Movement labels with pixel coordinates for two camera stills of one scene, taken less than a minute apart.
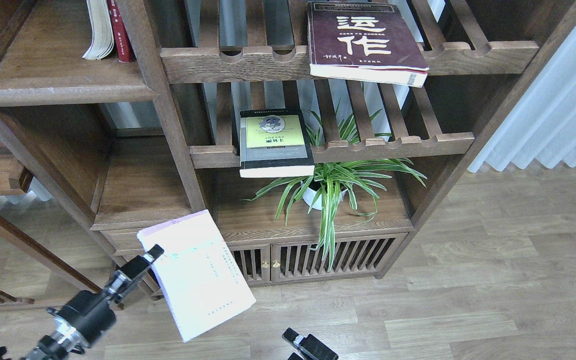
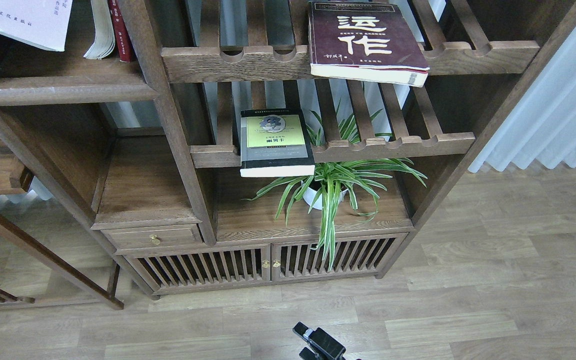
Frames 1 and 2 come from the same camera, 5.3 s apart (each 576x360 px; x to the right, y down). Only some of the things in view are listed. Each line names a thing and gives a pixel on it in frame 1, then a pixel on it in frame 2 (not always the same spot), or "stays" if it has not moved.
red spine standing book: [122, 42] stays
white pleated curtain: [562, 117] stays
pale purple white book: [201, 284] to [44, 23]
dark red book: [364, 41] stays
